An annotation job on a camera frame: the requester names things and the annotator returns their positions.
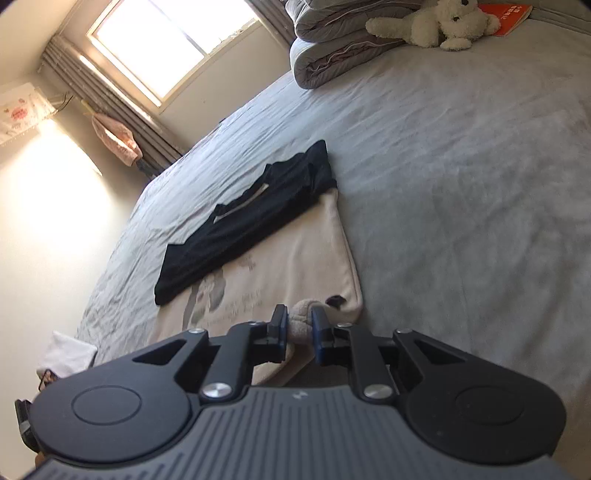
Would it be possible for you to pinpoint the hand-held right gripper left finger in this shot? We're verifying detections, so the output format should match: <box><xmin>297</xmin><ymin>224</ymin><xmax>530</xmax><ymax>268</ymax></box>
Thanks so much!
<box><xmin>131</xmin><ymin>304</ymin><xmax>290</xmax><ymax>401</ymax></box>

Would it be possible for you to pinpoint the white folded cloth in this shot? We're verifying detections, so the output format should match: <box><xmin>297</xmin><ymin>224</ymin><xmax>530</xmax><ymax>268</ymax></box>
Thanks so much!
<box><xmin>36</xmin><ymin>330</ymin><xmax>99</xmax><ymax>381</ymax></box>

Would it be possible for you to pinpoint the pink hanging garment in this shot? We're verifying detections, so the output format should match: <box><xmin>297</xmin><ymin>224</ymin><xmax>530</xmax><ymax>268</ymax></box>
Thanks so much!
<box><xmin>91</xmin><ymin>113</ymin><xmax>143</xmax><ymax>167</ymax></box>

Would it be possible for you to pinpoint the air conditioner with printed cover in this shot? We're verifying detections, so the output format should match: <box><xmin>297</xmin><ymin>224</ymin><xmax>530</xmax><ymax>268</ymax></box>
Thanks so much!
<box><xmin>0</xmin><ymin>83</ymin><xmax>58</xmax><ymax>147</ymax></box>

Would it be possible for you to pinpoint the grey folded quilt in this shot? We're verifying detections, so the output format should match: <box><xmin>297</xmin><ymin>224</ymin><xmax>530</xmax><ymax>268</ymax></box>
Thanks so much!
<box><xmin>290</xmin><ymin>25</ymin><xmax>408</xmax><ymax>89</ymax></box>
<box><xmin>284</xmin><ymin>0</ymin><xmax>430</xmax><ymax>43</ymax></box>

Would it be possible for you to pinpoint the bed with grey sheet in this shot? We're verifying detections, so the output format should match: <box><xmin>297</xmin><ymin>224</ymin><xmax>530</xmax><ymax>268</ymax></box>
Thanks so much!
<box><xmin>76</xmin><ymin>4</ymin><xmax>591</xmax><ymax>480</ymax></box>

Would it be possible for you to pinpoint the window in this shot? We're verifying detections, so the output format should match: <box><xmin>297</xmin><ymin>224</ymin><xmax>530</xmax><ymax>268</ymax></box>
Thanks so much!
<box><xmin>88</xmin><ymin>0</ymin><xmax>262</xmax><ymax>109</ymax></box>

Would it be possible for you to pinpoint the beige T-shirt with black sleeves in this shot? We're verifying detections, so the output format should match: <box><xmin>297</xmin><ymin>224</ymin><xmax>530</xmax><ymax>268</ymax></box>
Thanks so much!
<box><xmin>150</xmin><ymin>140</ymin><xmax>363</xmax><ymax>386</ymax></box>

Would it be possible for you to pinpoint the grey star-print curtain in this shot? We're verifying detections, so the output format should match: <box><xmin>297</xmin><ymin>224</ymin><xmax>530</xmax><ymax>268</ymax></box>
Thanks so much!
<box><xmin>41</xmin><ymin>34</ymin><xmax>195</xmax><ymax>169</ymax></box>
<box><xmin>249</xmin><ymin>0</ymin><xmax>297</xmax><ymax>43</ymax></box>

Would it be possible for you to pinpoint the orange book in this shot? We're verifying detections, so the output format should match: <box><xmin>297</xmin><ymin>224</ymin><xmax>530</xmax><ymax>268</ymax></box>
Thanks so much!
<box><xmin>478</xmin><ymin>2</ymin><xmax>533</xmax><ymax>38</ymax></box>

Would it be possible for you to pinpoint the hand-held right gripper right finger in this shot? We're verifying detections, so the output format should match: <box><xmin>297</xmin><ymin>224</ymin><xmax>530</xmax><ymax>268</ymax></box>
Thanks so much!
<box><xmin>310</xmin><ymin>306</ymin><xmax>468</xmax><ymax>403</ymax></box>

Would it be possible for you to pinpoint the white plush dog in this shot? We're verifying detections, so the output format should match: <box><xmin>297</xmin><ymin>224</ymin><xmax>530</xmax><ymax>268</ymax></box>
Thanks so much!
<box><xmin>366</xmin><ymin>0</ymin><xmax>502</xmax><ymax>51</ymax></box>

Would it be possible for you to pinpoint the black air conditioner cable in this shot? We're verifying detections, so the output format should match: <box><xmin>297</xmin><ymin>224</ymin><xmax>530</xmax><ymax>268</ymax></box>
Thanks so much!
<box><xmin>46</xmin><ymin>92</ymin><xmax>75</xmax><ymax>114</ymax></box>

